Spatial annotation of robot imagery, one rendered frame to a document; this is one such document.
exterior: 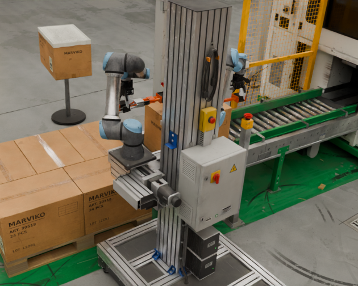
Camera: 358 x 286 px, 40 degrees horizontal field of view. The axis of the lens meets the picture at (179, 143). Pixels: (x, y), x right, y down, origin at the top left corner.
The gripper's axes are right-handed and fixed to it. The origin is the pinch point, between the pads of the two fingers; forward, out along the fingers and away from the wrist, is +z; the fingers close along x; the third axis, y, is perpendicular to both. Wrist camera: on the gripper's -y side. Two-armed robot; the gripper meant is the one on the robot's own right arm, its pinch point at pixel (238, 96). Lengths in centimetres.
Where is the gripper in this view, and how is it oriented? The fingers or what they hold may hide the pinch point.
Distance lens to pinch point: 392.8
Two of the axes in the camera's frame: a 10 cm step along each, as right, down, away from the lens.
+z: -0.6, 8.7, 5.0
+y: -8.4, 2.2, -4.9
